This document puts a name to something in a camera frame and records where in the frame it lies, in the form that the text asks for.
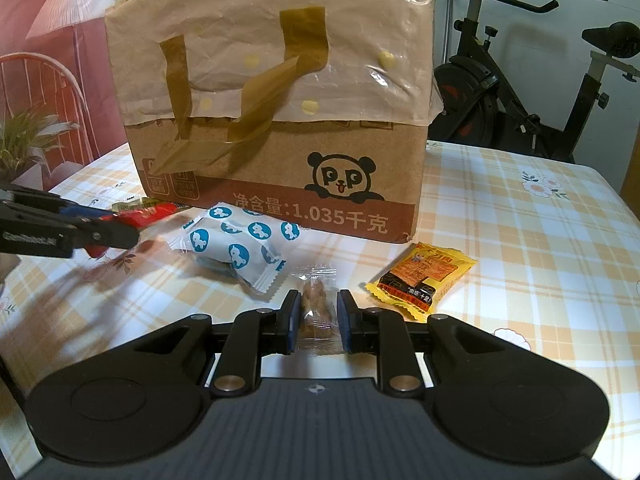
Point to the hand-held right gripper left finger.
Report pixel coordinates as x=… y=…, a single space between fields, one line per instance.
x=295 y=322

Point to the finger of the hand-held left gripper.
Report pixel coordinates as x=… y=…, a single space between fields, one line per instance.
x=50 y=202
x=50 y=232

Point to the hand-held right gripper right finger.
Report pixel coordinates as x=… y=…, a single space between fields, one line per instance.
x=343 y=322

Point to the clear brown snack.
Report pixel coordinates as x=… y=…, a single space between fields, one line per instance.
x=316 y=305

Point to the red snack packet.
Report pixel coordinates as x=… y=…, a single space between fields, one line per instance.
x=150 y=214

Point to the brown cardboard box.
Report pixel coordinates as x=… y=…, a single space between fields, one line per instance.
x=250 y=165

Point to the potted green plant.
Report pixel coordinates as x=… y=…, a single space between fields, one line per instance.
x=25 y=140

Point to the small yellow jerky packet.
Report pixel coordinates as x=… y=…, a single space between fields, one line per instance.
x=425 y=272

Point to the white blue-dotted snack packet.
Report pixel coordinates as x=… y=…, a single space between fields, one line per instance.
x=225 y=255
x=260 y=227

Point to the black exercise bike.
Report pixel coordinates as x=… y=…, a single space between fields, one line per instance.
x=480 y=105

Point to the red printed wall backdrop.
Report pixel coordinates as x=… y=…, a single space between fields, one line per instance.
x=50 y=35

